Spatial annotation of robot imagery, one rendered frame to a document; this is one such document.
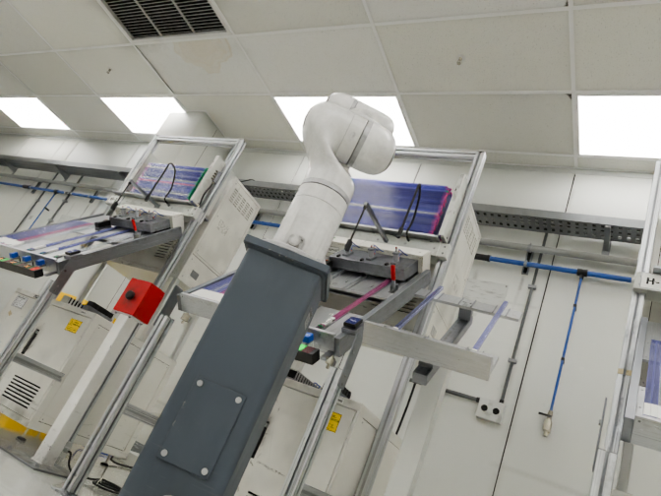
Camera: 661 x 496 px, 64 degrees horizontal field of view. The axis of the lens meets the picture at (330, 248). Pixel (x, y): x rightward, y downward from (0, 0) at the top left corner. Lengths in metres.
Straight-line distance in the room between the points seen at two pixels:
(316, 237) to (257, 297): 0.19
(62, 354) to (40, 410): 0.26
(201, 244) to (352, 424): 1.64
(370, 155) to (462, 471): 2.48
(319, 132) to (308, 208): 0.19
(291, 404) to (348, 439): 0.25
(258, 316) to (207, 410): 0.19
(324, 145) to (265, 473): 1.17
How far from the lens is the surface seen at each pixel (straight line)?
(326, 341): 1.64
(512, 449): 3.42
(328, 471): 1.85
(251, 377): 1.01
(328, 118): 1.26
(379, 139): 1.27
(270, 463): 1.95
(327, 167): 1.20
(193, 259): 3.11
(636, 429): 1.43
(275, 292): 1.05
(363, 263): 2.12
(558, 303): 3.71
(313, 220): 1.13
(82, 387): 2.36
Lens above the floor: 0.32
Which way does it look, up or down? 23 degrees up
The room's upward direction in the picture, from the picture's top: 24 degrees clockwise
